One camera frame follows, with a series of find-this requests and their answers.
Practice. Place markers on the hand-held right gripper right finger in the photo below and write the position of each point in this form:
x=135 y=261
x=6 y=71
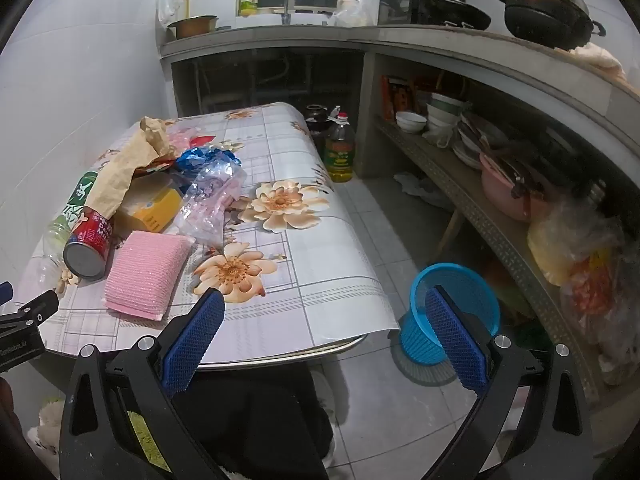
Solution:
x=455 y=340

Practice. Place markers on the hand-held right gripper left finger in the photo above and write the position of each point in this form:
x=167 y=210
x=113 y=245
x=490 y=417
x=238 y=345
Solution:
x=192 y=340

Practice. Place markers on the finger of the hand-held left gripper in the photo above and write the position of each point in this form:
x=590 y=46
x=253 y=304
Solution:
x=5 y=293
x=35 y=307

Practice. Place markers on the blue plastic basket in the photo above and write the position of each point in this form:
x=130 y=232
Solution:
x=415 y=340

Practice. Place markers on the pink scouring sponge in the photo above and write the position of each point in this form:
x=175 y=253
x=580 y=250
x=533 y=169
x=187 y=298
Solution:
x=145 y=275

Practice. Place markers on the red drink can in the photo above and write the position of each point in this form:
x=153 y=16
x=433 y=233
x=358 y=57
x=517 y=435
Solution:
x=92 y=240

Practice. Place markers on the green label plastic bottle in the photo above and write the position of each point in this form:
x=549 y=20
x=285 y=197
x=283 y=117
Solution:
x=77 y=195

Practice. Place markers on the yellow white carton box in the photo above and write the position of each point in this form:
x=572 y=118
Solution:
x=155 y=210

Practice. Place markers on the clear plastic zip bag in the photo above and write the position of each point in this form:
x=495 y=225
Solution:
x=210 y=205

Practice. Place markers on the brown paper bag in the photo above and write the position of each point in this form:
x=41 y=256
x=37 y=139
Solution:
x=125 y=170

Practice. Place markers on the blue wrapper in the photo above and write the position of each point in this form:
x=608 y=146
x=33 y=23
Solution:
x=200 y=157

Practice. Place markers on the pink red snack wrapper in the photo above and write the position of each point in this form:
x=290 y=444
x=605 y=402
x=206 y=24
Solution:
x=196 y=140

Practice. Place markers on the person's left forearm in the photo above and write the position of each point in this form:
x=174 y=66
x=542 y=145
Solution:
x=9 y=425

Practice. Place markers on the person's dark trouser leg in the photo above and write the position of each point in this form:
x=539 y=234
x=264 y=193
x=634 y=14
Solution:
x=260 y=420

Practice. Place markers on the wooden shelf leg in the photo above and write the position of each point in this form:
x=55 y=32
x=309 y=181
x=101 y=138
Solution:
x=450 y=232

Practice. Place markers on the person's white shoe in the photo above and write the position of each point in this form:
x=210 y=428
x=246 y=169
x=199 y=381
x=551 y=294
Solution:
x=325 y=392

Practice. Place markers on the plastic bag with orange contents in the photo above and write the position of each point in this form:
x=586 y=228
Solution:
x=595 y=300

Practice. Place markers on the plastic bag with yellow contents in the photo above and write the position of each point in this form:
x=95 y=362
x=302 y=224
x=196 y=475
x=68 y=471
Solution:
x=570 y=245

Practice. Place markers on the pink plastic basin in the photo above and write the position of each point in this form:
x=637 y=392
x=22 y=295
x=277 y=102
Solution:
x=505 y=195

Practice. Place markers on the white rag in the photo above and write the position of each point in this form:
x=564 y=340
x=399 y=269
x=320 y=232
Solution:
x=417 y=187

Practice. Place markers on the cooking oil bottle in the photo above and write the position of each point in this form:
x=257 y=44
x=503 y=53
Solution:
x=340 y=155

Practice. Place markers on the white bowl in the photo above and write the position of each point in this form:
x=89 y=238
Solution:
x=411 y=122

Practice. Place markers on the stack of bowls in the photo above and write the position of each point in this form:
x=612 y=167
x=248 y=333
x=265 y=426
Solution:
x=445 y=107

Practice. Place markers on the red box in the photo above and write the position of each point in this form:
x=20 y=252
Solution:
x=397 y=97

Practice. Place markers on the dark ceramic jar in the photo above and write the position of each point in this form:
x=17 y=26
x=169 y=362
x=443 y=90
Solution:
x=317 y=122

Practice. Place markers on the concrete kitchen counter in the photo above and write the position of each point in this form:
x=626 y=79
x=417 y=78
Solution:
x=450 y=45

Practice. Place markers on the copper metal basin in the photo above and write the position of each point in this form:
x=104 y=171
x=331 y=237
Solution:
x=192 y=26

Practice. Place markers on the pink towel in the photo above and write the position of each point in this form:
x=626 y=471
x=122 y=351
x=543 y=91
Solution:
x=597 y=60

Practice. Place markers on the black frying pan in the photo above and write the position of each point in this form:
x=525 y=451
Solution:
x=455 y=10

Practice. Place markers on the black lidded pot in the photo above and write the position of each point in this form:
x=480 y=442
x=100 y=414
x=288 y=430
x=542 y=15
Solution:
x=545 y=15

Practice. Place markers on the yellow dish soap bottle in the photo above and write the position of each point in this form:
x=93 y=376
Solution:
x=248 y=4

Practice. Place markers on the white plastic bag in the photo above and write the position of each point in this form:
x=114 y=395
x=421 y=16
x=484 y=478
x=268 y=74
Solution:
x=350 y=12

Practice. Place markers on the metal faucet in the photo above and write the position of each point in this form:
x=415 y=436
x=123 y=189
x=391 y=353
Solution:
x=286 y=7

